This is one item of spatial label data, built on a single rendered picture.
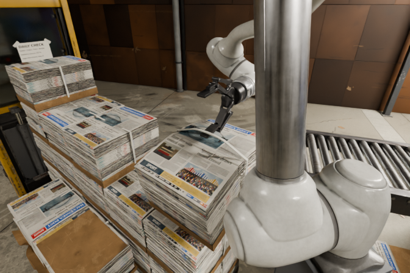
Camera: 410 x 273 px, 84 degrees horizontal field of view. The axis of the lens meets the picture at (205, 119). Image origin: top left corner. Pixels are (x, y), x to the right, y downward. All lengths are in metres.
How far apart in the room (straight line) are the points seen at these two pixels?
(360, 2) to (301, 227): 3.99
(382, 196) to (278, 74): 0.35
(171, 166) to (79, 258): 0.74
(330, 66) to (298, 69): 3.94
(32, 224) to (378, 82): 4.59
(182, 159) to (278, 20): 0.48
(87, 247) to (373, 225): 1.13
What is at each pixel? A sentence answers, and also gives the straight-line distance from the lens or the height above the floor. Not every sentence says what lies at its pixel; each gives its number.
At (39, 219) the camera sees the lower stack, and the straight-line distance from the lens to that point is 1.57.
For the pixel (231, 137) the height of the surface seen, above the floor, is 1.18.
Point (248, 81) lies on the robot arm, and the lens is 0.86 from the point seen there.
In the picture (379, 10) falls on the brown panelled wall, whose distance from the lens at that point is 4.39.
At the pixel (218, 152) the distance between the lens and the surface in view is 0.73.
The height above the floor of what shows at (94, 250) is 0.60.
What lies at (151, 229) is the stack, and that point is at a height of 0.80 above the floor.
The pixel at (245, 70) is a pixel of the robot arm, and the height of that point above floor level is 1.38.
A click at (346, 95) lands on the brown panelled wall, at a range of 4.59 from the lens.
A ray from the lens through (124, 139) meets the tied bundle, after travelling 1.16.
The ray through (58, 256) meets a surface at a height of 0.60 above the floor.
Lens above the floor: 1.61
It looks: 27 degrees down
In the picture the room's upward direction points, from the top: straight up
